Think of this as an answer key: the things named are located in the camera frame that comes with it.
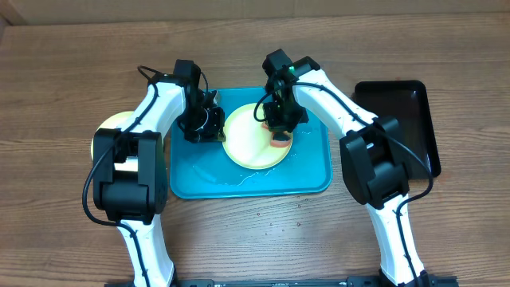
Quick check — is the red and green sponge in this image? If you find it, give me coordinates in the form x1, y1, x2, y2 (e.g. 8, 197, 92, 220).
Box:
269, 132, 292, 148

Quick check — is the yellow-green plate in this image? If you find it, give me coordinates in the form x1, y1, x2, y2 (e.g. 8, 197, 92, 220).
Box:
223, 103, 292, 170
90, 110, 164, 160

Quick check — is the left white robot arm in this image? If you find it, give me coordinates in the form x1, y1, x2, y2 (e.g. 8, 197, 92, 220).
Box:
82, 60, 226, 286

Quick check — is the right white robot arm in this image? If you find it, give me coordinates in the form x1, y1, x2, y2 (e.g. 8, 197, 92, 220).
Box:
257, 49, 430, 286

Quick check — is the black rectangular tray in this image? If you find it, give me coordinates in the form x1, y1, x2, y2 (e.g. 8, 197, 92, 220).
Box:
353, 80, 441, 177

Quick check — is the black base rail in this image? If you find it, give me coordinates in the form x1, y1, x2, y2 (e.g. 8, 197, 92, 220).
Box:
104, 274, 459, 287

